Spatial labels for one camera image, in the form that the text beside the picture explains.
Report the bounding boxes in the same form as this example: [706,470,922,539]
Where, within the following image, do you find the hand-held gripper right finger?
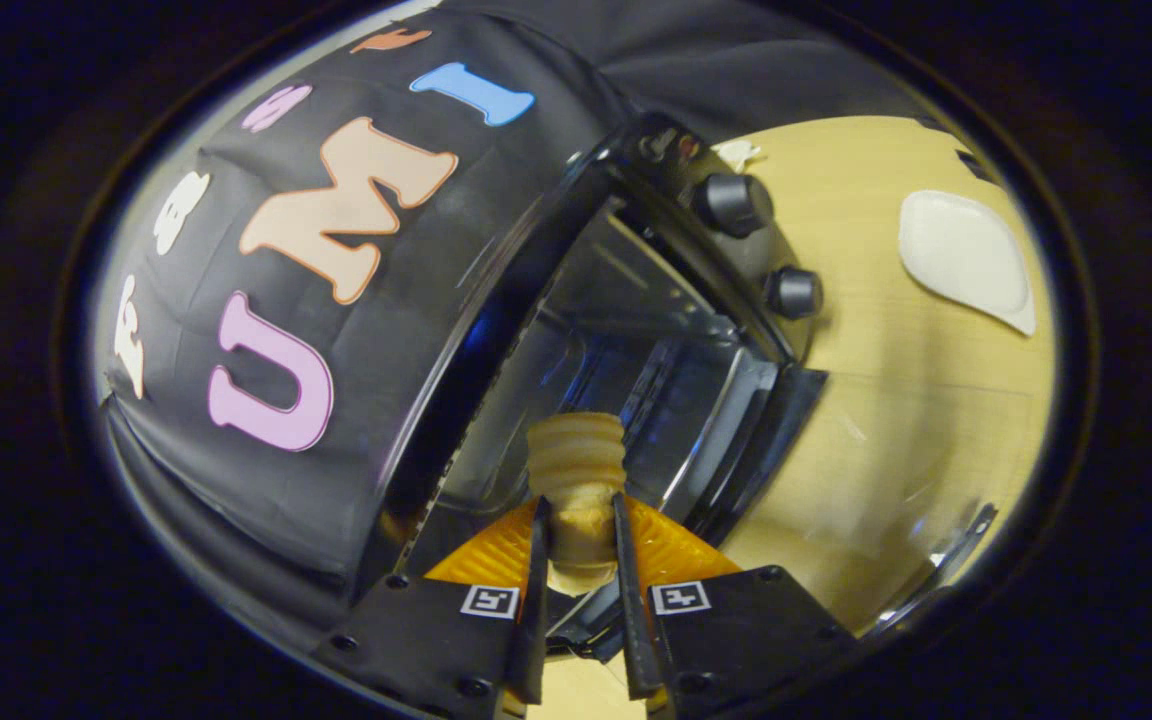
[611,492,857,720]

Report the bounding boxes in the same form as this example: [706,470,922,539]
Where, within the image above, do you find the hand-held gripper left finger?
[311,497,552,720]

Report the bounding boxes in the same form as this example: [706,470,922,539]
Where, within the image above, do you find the ridged beige pastry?
[526,412,627,598]

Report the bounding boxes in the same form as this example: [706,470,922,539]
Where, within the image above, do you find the black toaster oven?
[356,110,999,661]

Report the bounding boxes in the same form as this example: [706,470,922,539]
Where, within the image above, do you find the white plate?
[898,190,1037,337]

